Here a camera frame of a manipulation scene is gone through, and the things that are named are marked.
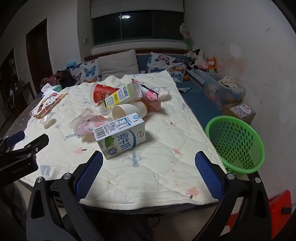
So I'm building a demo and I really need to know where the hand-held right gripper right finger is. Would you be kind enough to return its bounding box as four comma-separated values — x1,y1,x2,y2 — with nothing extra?
194,151,272,241

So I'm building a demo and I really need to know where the green plastic basket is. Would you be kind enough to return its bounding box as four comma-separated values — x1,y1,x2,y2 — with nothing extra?
205,116,265,175

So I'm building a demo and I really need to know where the spotted white cloth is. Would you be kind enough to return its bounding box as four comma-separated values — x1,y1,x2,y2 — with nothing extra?
217,75,238,88

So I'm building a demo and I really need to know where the white milk carton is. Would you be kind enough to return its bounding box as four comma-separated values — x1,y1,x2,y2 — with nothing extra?
93,112,147,160

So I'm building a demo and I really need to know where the hanging flower decoration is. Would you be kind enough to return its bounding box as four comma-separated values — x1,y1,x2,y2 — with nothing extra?
179,23,193,50

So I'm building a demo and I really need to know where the white paper cup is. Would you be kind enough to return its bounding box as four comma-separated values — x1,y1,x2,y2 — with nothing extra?
112,101,148,121

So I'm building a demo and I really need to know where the clear cup green yellow label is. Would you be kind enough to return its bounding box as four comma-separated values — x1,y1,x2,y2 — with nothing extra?
99,83,145,115

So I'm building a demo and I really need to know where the cardboard box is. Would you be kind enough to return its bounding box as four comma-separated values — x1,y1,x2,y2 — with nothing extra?
222,103,256,126

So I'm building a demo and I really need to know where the brown door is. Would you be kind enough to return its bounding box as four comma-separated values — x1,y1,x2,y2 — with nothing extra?
26,24,53,93

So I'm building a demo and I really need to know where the orange fox plush toy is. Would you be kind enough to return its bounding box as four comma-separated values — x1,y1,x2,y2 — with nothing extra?
206,57,218,73

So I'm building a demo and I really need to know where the beige pillow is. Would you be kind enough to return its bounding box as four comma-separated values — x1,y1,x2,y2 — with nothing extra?
97,49,139,78

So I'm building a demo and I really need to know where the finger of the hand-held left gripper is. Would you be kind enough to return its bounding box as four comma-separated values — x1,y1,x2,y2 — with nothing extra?
0,130,25,152
11,134,50,154

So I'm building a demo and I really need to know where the pink wafer packet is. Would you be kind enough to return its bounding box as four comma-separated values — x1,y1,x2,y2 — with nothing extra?
140,89,162,112

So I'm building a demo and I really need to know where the cartoon picture book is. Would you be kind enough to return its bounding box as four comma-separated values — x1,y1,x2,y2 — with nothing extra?
30,91,69,120

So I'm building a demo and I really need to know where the red plastic stool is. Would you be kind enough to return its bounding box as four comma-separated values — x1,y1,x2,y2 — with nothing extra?
225,189,292,241

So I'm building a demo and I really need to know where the dark clothes pile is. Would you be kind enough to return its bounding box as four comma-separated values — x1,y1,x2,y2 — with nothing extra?
41,70,77,90

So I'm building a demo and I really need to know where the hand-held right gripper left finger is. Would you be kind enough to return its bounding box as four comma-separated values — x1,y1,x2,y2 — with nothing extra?
25,150,104,241

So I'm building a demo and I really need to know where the clear plastic wrapper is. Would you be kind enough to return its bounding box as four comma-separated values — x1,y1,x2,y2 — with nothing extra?
70,108,93,130

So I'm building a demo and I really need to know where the wooden chair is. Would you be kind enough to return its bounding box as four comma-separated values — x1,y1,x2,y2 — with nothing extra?
14,81,35,109

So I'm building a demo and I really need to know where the blue mattress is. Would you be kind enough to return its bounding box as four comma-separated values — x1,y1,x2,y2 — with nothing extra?
135,53,232,128

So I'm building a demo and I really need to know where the small clear plastic cup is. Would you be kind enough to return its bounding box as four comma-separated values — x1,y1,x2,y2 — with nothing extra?
40,113,56,127

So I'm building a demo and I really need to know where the pink plastic bag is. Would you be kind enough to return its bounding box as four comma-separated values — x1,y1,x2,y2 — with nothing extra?
75,114,114,138

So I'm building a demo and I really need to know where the dark window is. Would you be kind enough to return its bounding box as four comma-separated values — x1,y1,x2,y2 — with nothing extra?
91,10,185,47

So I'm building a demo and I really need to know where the brown wooden bed frame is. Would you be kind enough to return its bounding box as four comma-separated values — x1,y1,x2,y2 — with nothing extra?
83,47,188,61

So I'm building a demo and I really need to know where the white roller blind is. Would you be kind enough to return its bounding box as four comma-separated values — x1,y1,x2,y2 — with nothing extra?
90,0,185,19

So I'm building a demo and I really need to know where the red cartoon paper cup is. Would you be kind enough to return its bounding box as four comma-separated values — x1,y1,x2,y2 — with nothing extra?
90,83,121,106

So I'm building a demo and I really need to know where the pink zigzag-edged snack bag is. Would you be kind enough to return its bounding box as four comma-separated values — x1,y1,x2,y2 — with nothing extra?
132,78,171,100

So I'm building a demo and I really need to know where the white plastic bag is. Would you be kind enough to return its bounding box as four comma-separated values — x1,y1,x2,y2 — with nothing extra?
41,83,56,93

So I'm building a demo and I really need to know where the colourful children's book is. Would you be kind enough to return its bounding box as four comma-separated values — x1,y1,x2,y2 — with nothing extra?
230,103,255,120

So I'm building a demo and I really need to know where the clear plastic storage box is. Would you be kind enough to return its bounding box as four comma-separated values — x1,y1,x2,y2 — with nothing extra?
203,72,247,109

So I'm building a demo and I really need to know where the long patterned box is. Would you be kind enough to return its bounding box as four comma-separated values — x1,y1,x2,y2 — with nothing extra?
187,68,219,85

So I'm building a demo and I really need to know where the dark cluttered shelf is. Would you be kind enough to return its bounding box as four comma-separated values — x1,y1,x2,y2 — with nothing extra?
0,47,19,126

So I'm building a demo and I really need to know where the cow plush toy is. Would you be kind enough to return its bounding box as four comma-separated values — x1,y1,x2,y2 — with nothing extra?
191,48,206,70

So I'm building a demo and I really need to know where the white butterfly pillow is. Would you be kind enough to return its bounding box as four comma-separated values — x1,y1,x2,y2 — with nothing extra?
69,59,102,85
147,52,191,84

